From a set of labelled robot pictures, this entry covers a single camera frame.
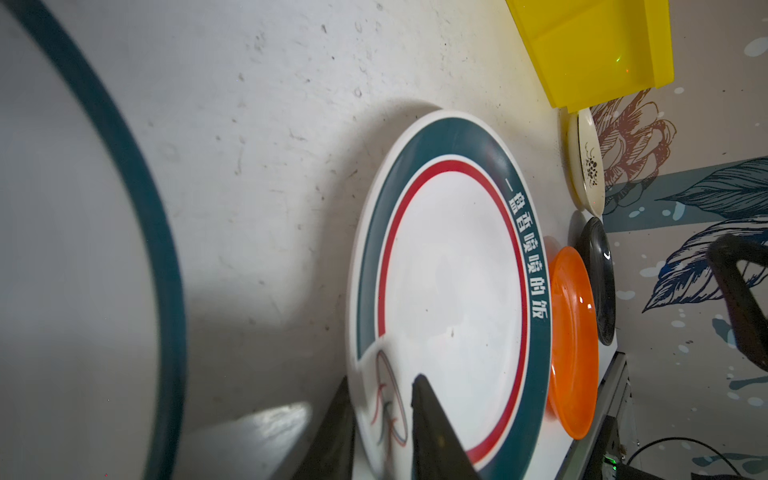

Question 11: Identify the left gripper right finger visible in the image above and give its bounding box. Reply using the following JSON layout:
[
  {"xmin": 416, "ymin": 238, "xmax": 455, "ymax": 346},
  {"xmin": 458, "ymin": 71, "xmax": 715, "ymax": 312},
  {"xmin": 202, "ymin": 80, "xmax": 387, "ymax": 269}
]
[{"xmin": 411, "ymin": 374, "xmax": 479, "ymax": 479}]

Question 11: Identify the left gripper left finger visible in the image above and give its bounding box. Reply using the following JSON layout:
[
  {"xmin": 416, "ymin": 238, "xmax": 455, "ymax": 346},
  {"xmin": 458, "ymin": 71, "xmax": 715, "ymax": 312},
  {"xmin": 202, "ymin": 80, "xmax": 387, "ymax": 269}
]
[{"xmin": 293, "ymin": 377, "xmax": 356, "ymax": 480}]

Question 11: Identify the orange plate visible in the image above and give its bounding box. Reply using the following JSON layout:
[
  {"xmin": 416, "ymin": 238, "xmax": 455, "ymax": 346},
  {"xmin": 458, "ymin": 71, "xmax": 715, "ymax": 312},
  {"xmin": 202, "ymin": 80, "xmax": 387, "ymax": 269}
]
[{"xmin": 548, "ymin": 247, "xmax": 600, "ymax": 440}]

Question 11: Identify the green red rimmed white plate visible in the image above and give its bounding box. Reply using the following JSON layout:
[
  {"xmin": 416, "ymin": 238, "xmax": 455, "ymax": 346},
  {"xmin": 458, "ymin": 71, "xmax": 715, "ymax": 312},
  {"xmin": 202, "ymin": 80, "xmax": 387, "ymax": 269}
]
[{"xmin": 346, "ymin": 110, "xmax": 552, "ymax": 479}]

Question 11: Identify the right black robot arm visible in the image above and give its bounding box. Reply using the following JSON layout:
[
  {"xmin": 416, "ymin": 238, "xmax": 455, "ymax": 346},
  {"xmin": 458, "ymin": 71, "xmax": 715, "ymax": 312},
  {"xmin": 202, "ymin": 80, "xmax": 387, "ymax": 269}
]
[{"xmin": 706, "ymin": 234, "xmax": 767, "ymax": 371}]

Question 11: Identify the yellow plastic bin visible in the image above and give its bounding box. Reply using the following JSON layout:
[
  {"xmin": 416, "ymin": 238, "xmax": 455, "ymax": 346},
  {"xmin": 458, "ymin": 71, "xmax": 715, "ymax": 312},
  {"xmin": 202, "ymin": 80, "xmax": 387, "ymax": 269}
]
[{"xmin": 507, "ymin": 0, "xmax": 674, "ymax": 113}]

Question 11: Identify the black plate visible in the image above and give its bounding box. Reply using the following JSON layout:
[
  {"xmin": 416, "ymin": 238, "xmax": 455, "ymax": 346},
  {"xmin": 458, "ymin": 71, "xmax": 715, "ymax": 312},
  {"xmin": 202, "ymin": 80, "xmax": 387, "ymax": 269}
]
[{"xmin": 576, "ymin": 217, "xmax": 616, "ymax": 346}]

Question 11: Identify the cream plate with dark patch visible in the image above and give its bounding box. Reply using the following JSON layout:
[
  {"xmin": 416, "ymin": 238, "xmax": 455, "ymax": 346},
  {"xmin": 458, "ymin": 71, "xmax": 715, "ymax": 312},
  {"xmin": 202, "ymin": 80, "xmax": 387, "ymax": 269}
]
[{"xmin": 567, "ymin": 108, "xmax": 606, "ymax": 217}]

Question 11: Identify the aluminium mounting rail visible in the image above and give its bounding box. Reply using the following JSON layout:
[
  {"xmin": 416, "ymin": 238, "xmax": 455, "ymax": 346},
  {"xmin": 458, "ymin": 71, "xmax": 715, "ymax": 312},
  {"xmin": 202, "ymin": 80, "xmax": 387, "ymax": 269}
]
[{"xmin": 556, "ymin": 352, "xmax": 633, "ymax": 479}]

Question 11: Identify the right thin black cable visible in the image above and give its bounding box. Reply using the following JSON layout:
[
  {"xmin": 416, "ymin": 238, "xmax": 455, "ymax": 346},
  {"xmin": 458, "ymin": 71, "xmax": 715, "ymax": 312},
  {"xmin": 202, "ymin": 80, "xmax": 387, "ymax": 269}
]
[{"xmin": 623, "ymin": 436, "xmax": 748, "ymax": 480}]

